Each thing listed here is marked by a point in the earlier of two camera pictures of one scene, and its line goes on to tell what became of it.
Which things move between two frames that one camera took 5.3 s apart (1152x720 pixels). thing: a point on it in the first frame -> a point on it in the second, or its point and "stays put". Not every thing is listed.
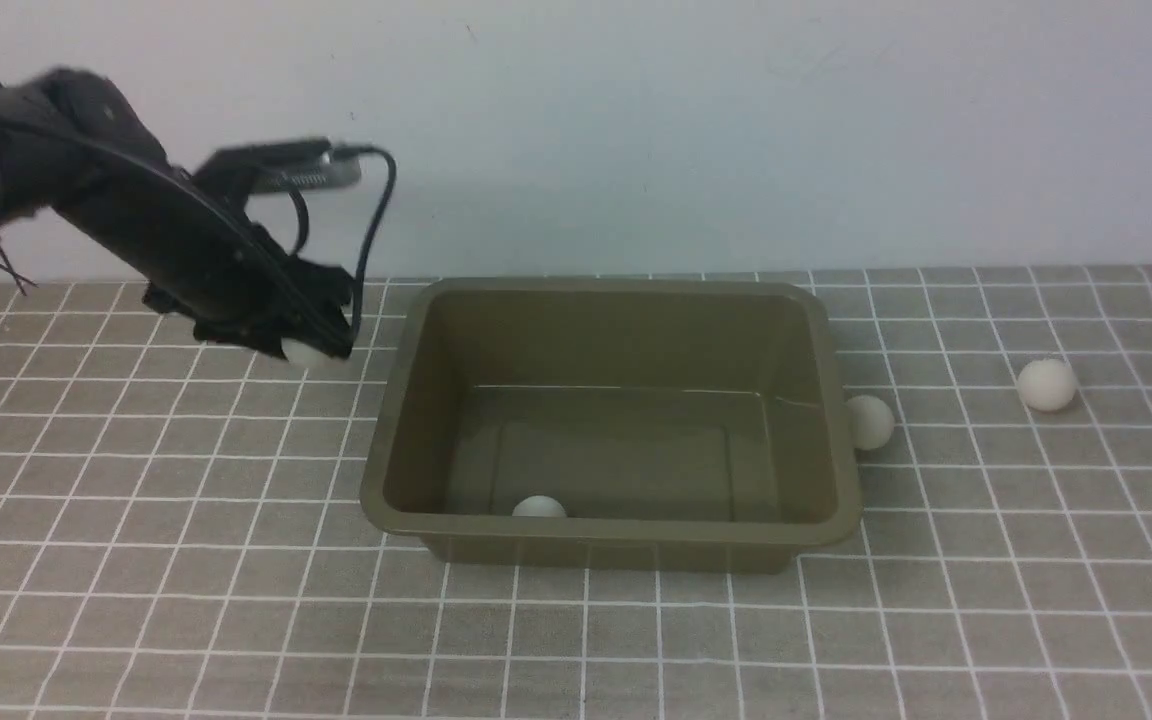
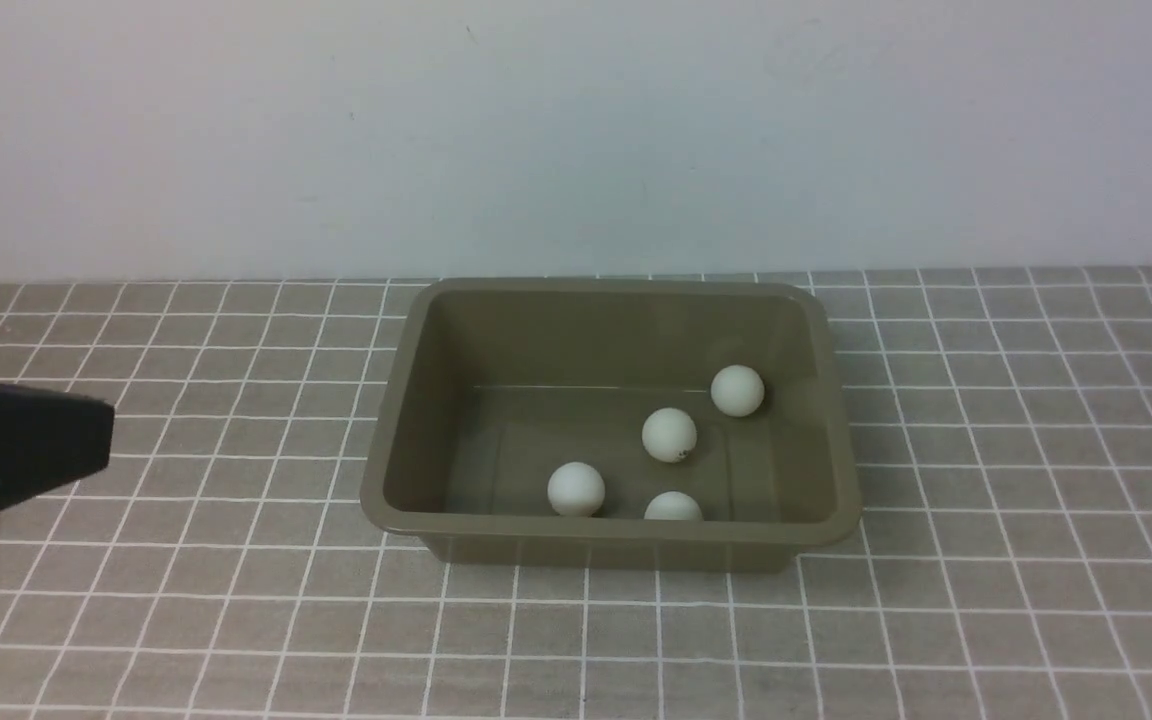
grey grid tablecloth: [146, 523] stays put
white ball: [303, 355] -> [673, 505]
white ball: [538, 506] -> [576, 489]
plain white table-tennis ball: [1046, 384] -> [737, 390]
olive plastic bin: [688, 424] stays put
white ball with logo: [871, 421] -> [668, 435]
